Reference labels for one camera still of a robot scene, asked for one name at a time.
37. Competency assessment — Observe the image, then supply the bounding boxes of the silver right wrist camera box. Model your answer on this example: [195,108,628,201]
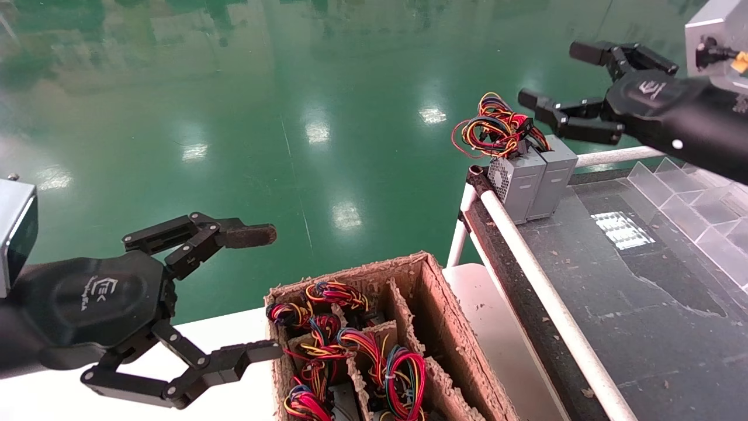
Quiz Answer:
[685,0,748,94]

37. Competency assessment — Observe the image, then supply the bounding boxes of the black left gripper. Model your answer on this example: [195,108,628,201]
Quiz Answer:
[15,251,285,410]

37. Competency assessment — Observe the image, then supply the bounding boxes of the power supply with coloured wires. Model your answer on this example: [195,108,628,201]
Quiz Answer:
[305,281,386,327]
[283,383,360,421]
[267,301,314,328]
[336,327,427,421]
[275,314,351,398]

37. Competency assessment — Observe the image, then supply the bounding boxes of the brown cardboard divider box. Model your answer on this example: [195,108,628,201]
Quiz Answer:
[264,251,521,421]

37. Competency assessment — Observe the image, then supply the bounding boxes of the grey power supply red wires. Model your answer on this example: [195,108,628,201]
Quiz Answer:
[478,92,579,222]

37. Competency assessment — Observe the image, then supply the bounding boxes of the black braided cable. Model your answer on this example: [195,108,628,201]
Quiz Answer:
[695,36,748,74]

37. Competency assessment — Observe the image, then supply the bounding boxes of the black pipe joint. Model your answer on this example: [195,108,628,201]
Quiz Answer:
[467,165,494,199]

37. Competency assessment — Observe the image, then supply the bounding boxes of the clear acrylic divider tray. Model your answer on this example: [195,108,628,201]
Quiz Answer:
[626,158,748,293]

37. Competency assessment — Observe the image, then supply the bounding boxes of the grey power supply yellow-black wires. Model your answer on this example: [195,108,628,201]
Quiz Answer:
[451,111,547,225]

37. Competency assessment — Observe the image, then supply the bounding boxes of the left gripper finger worn pad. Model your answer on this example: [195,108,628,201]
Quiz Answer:
[122,212,278,280]

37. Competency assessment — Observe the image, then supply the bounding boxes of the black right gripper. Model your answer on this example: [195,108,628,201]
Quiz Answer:
[518,40,748,185]

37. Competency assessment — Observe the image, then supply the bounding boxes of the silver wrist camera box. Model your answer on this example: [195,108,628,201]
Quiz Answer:
[0,178,39,299]
[685,0,748,94]

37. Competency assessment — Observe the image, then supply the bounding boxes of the white rear rail pipe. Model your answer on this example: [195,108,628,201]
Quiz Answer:
[576,145,667,169]

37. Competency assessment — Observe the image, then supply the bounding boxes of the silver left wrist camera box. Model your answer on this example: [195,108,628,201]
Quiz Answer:
[0,178,39,299]

